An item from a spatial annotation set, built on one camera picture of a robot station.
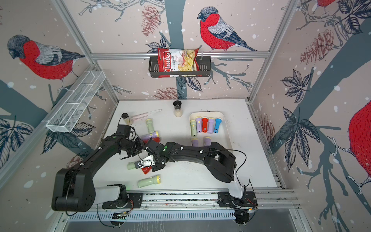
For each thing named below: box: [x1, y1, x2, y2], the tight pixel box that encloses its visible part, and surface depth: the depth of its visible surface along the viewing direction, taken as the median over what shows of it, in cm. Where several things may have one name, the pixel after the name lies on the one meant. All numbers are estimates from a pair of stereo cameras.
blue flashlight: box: [213, 118, 223, 134], surface depth 105 cm
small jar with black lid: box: [121, 112, 134, 126], surface depth 102 cm
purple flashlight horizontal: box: [140, 130, 160, 141], surface depth 99 cm
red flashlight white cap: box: [201, 116, 209, 133], surface depth 105 cm
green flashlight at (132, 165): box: [127, 160, 142, 170], surface depth 70 cm
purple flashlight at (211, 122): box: [207, 116, 215, 134], surface depth 103 cm
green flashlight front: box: [137, 174, 161, 189], surface depth 79 cm
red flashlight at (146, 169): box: [141, 166, 153, 175], surface depth 83 cm
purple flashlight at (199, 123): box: [195, 116, 202, 133], surface depth 103 cm
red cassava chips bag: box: [156, 48, 203, 79], surface depth 89 cm
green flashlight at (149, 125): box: [145, 118, 155, 134], surface depth 105 cm
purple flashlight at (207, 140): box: [203, 136, 212, 146], surface depth 95 cm
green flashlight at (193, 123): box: [190, 119, 198, 138], surface depth 100 cm
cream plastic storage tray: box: [189, 111, 234, 153], surface depth 101 cm
